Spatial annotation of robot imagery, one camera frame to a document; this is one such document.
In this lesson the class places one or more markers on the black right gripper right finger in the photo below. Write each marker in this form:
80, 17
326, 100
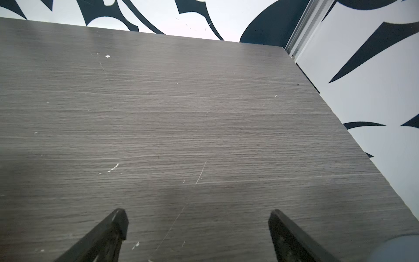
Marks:
293, 244

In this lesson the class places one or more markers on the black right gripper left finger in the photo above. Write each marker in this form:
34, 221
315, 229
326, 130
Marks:
102, 243

